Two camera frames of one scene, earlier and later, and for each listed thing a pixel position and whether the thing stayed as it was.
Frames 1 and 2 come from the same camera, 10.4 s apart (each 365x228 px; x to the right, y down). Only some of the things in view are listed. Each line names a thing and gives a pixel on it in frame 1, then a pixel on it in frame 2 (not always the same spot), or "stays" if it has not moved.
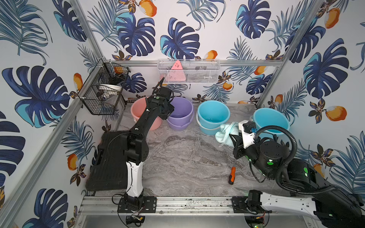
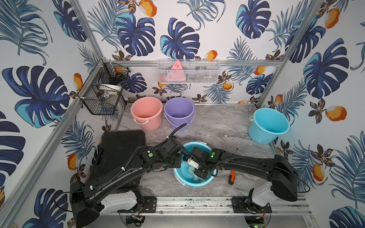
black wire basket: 101,90 stays
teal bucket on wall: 268,116 stays
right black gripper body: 253,155 -> 201,171
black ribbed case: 108,170 stays
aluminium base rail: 97,205 stays
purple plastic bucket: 182,117 stays
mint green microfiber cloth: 223,136 -> 196,178
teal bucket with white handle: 210,115 -> 182,174
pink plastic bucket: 138,109 stays
